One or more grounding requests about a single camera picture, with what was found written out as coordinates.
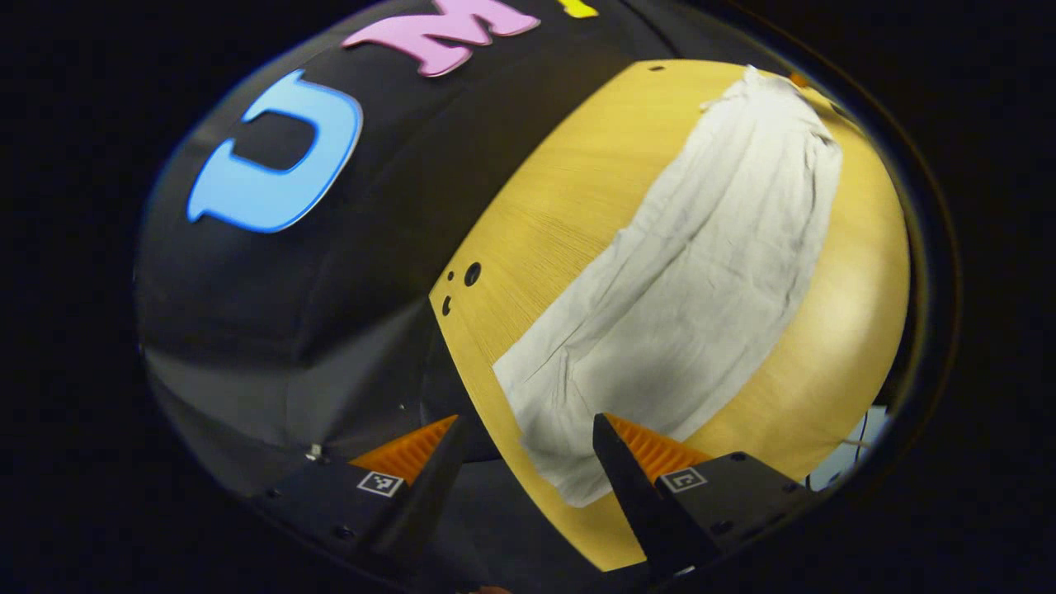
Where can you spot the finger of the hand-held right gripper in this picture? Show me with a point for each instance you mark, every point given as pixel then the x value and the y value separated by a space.
pixel 799 80

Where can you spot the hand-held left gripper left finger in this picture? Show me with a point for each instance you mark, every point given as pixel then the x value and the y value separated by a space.
pixel 425 511

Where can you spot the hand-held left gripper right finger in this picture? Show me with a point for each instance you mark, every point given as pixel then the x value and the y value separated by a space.
pixel 635 495

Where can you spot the white jeans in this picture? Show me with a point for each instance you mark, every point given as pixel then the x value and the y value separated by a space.
pixel 685 297

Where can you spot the white backdrop clip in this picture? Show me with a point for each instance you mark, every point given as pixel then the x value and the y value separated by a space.
pixel 313 451

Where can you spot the black backdrop cloth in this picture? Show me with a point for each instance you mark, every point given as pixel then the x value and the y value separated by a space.
pixel 396 247

